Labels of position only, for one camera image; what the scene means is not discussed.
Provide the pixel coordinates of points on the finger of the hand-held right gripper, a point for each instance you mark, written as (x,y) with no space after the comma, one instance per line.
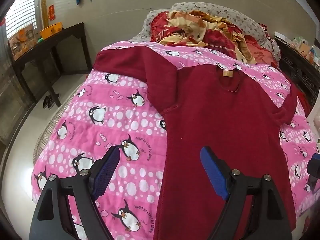
(314,166)

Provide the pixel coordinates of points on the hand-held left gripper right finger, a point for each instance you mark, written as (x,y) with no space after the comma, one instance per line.
(212,170)

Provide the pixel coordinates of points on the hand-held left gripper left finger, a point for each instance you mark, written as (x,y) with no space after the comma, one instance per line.
(106,170)

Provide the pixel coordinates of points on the dark red sweater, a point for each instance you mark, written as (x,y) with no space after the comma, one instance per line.
(212,117)

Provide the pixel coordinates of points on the pink penguin print blanket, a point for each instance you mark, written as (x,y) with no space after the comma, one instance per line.
(112,120)

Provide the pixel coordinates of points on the dark carved wooden cabinet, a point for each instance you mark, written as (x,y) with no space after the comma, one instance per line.
(300,72)

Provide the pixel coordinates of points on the clear plastic bag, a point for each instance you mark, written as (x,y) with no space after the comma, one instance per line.
(300,42)

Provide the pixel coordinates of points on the red and yellow floral quilt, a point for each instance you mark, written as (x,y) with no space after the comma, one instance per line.
(185,30)

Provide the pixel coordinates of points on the dark wooden table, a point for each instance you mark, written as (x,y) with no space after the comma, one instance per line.
(67,32)

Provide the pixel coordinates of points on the small green object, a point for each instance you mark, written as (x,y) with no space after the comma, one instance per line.
(40,40)

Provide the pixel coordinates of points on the orange plastic basket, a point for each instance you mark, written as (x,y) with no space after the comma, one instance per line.
(51,31)

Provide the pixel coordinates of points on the orange cardboard box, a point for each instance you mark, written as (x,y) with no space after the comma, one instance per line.
(21,42)

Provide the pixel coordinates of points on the grey floral pillow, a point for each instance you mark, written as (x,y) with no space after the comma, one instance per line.
(240,15)

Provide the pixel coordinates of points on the barred window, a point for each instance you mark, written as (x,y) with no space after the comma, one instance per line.
(21,12)

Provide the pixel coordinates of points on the red paper wall decoration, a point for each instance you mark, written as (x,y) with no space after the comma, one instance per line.
(51,12)
(2,22)

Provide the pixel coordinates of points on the yellow wooden window frame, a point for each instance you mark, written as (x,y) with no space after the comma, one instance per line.
(44,2)

